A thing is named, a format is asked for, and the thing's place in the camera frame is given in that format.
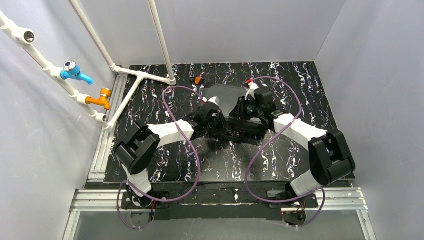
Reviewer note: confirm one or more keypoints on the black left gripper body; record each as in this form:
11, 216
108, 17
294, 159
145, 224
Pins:
224, 131

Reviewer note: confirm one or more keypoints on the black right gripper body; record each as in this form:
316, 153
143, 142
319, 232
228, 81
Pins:
239, 108

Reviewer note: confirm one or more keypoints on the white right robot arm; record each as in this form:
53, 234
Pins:
330, 158

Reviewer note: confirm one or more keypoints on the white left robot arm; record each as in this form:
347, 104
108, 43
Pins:
136, 148

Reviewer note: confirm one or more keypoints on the orange black small clip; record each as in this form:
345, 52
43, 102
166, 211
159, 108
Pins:
196, 80

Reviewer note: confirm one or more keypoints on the orange tap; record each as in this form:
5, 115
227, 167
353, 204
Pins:
103, 100

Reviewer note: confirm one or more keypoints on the blue tap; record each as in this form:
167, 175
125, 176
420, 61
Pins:
71, 70

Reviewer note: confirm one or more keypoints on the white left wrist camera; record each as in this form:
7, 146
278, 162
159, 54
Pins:
213, 100

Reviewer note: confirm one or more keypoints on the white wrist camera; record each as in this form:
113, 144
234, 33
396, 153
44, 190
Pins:
250, 87
213, 100

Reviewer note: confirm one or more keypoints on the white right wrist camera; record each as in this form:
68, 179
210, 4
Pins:
250, 87

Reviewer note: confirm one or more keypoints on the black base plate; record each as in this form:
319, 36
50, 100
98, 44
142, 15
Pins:
213, 200

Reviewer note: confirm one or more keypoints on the aluminium rail frame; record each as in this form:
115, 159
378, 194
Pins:
95, 214

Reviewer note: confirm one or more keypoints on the white pvc pipe frame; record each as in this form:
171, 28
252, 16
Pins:
25, 39

